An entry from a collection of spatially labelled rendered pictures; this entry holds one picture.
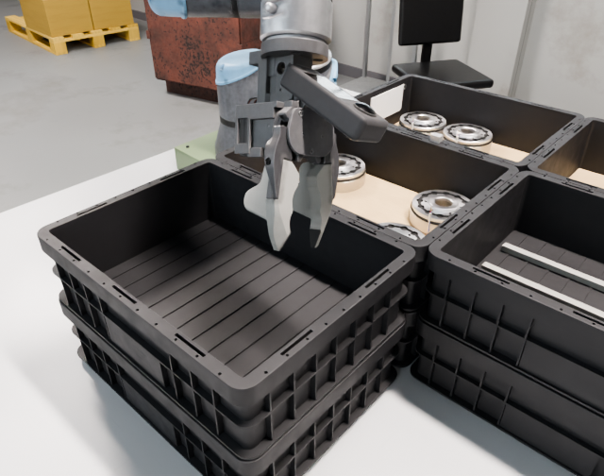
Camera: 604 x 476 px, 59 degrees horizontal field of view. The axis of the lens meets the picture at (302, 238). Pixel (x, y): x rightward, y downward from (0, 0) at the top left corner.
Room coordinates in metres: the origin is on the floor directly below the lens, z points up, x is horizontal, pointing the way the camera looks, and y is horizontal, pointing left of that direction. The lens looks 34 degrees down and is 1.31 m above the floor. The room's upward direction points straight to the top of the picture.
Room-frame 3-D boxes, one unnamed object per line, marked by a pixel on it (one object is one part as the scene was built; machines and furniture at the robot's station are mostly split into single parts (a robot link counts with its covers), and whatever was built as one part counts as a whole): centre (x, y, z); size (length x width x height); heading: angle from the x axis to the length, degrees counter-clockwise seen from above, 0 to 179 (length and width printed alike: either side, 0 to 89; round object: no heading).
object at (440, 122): (1.14, -0.27, 0.86); 0.10 x 0.10 x 0.01
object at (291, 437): (0.56, 0.10, 0.76); 0.40 x 0.30 x 0.12; 48
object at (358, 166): (0.91, -0.07, 0.86); 0.10 x 0.10 x 0.01
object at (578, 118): (1.01, -0.30, 0.92); 0.40 x 0.30 x 0.02; 48
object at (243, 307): (0.56, 0.10, 0.87); 0.40 x 0.30 x 0.11; 48
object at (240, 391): (0.56, 0.10, 0.92); 0.40 x 0.30 x 0.02; 48
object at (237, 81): (1.19, 0.13, 0.92); 0.13 x 0.12 x 0.14; 89
